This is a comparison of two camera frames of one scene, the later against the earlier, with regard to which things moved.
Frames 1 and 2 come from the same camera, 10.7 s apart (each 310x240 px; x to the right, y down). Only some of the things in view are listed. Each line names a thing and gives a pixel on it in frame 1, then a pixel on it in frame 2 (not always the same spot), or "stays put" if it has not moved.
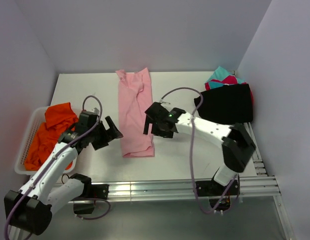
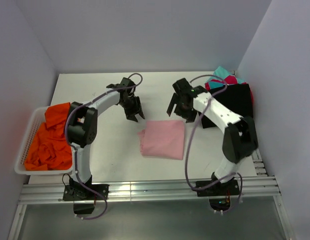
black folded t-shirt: [227, 104] stays put
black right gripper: [169, 134] → [190, 116]
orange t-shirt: [60, 119] stays put
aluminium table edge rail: [166, 190] stays put
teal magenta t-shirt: [221, 77] stays put
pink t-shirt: [135, 98] → [163, 139]
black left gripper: [103, 142] → [130, 114]
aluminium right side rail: [260, 169] stays put
